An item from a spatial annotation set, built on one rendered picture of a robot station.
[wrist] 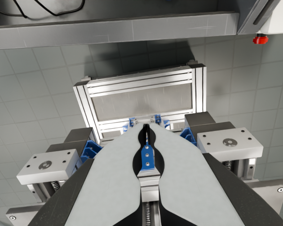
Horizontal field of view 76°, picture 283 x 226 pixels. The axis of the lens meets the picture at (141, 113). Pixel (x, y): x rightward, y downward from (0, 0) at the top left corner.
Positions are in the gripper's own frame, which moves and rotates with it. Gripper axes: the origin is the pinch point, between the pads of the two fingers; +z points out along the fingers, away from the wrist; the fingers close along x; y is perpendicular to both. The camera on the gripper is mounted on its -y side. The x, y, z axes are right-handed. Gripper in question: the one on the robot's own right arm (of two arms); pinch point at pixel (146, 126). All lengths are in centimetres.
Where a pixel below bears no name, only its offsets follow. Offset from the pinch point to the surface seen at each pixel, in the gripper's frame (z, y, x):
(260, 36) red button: 42, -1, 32
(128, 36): 27.9, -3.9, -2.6
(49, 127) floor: 123, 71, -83
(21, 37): 27.9, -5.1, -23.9
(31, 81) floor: 123, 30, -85
